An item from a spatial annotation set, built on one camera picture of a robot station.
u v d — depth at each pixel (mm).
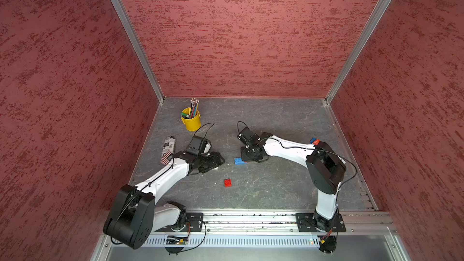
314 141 999
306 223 738
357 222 762
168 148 923
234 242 775
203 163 724
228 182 837
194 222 741
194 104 965
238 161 897
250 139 714
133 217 406
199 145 684
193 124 995
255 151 656
